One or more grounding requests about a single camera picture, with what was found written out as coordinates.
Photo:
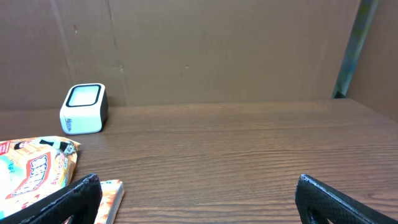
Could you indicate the white barcode scanner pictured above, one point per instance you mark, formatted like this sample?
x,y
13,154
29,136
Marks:
x,y
85,109

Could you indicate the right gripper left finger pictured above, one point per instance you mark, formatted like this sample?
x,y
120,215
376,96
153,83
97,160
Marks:
x,y
76,203

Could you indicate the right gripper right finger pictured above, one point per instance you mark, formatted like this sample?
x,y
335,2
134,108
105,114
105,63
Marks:
x,y
319,203

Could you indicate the beige snack bag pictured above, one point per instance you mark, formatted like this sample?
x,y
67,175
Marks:
x,y
34,168

